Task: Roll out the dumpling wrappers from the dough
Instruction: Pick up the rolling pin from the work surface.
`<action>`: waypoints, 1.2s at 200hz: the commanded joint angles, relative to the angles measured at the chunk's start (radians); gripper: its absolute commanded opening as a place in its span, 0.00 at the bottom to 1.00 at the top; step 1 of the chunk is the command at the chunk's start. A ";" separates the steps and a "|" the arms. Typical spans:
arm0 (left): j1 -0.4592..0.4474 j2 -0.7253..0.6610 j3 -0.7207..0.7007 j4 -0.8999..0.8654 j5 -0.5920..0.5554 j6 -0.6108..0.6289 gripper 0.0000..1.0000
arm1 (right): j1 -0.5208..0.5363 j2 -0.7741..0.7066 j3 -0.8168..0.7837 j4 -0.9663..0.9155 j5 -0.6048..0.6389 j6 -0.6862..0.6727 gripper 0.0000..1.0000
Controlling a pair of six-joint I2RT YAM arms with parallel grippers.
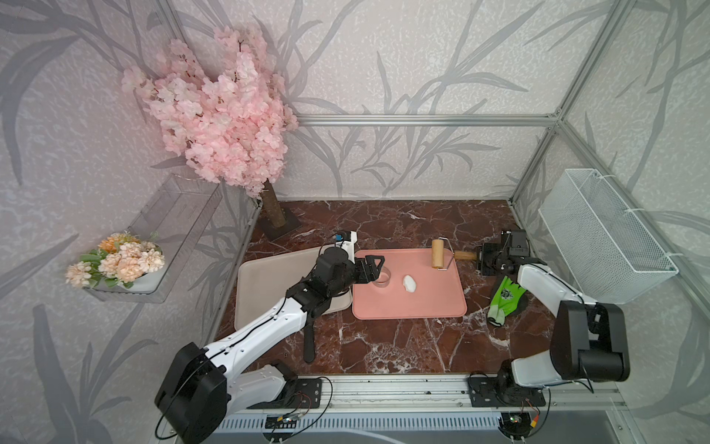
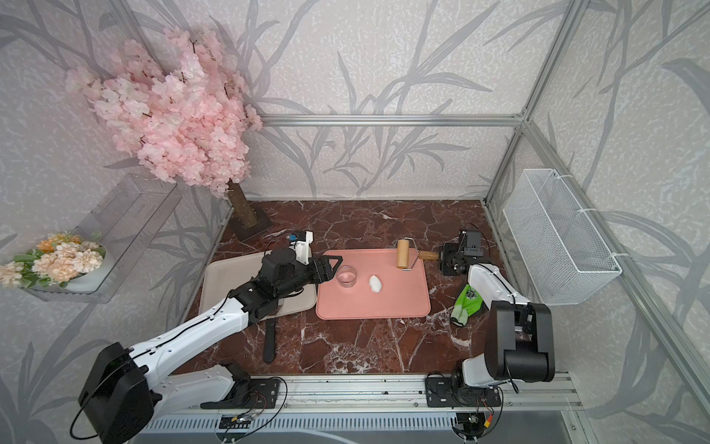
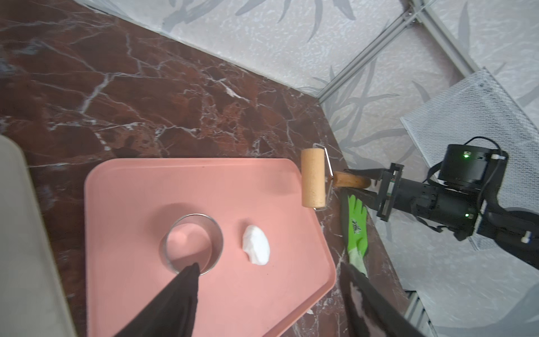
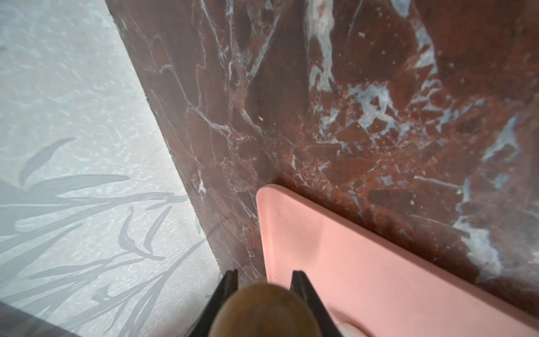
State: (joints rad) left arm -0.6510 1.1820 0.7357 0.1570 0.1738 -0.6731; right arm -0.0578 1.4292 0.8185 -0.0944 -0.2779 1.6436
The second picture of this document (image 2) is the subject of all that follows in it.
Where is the white dough piece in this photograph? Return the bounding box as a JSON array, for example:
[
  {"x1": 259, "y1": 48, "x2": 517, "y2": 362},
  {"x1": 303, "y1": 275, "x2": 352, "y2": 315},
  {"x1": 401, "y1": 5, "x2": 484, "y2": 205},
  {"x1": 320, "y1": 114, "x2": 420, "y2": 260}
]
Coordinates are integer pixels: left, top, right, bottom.
[{"x1": 368, "y1": 275, "x2": 383, "y2": 293}]

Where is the wooden dough roller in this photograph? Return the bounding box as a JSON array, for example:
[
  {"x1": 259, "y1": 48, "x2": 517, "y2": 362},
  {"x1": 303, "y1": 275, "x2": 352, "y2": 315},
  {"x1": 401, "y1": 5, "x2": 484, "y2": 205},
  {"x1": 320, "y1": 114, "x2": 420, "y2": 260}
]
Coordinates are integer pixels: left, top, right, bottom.
[{"x1": 397, "y1": 237, "x2": 440, "y2": 271}]

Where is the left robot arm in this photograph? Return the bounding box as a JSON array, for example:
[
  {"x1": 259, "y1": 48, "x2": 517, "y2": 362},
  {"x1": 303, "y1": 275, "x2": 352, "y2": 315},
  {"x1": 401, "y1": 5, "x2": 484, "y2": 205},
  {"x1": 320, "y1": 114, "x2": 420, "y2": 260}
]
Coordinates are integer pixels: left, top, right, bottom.
[{"x1": 78, "y1": 248, "x2": 343, "y2": 443}]

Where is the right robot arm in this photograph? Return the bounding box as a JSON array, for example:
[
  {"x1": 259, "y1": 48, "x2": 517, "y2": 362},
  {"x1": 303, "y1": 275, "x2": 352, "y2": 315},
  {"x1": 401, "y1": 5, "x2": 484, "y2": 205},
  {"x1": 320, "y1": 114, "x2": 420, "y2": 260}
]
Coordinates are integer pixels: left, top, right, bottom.
[{"x1": 425, "y1": 229, "x2": 556, "y2": 410}]

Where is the pink rectangular tray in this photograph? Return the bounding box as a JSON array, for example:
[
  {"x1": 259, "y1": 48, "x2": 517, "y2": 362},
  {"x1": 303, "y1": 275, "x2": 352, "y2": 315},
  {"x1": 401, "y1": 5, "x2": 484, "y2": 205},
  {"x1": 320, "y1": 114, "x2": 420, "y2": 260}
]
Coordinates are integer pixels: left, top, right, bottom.
[{"x1": 316, "y1": 249, "x2": 431, "y2": 320}]

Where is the beige rectangular tray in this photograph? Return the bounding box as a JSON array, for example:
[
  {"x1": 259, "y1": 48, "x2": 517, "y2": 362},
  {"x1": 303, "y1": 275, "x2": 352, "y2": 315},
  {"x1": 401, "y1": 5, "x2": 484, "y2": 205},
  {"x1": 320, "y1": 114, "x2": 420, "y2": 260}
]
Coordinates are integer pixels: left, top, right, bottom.
[{"x1": 199, "y1": 253, "x2": 317, "y2": 319}]

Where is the pink cherry blossom tree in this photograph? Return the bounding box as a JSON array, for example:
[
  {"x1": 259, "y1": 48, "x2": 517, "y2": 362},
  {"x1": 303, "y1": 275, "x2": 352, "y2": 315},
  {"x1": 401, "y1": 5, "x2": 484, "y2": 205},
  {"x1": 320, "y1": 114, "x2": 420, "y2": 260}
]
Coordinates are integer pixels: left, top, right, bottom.
[{"x1": 66, "y1": 28, "x2": 269, "y2": 239}]

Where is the metal ring cutter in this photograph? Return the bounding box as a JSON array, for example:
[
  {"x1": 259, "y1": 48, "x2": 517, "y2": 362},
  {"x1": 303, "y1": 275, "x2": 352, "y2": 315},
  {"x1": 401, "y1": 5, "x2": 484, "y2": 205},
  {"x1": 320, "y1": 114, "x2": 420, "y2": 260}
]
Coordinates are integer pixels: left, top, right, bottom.
[{"x1": 336, "y1": 266, "x2": 358, "y2": 289}]

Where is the white wire mesh basket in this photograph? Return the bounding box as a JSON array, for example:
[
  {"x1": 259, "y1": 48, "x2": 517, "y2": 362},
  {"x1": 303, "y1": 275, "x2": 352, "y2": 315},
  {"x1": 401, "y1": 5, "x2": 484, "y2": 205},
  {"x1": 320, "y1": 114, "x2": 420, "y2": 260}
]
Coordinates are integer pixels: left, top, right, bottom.
[{"x1": 503, "y1": 168, "x2": 622, "y2": 305}]

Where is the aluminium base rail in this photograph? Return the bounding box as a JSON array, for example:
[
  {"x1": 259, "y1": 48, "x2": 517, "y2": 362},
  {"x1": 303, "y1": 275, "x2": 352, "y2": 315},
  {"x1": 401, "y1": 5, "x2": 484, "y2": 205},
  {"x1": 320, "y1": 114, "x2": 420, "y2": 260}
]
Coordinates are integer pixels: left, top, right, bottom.
[{"x1": 115, "y1": 373, "x2": 584, "y2": 416}]

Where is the clear acrylic wall shelf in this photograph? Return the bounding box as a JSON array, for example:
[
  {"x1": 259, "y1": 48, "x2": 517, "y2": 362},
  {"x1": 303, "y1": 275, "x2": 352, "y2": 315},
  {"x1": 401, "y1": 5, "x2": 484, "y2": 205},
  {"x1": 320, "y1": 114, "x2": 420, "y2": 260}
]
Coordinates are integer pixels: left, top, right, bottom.
[{"x1": 27, "y1": 174, "x2": 182, "y2": 303}]

